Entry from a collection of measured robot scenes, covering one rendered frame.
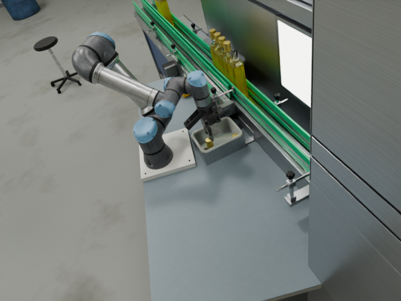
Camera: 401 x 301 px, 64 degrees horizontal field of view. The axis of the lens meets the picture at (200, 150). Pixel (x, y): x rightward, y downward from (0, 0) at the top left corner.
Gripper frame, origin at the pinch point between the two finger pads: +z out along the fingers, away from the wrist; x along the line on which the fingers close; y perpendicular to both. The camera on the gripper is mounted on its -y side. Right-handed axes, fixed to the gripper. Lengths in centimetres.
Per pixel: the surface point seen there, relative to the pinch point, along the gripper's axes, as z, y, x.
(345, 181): -52, 6, -85
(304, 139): -8.6, 30.6, -35.2
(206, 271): 9, -28, -58
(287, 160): -2.9, 21.1, -36.9
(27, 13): 75, -152, 644
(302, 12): -54, 40, -21
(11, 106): 83, -171, 297
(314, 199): -34, 5, -75
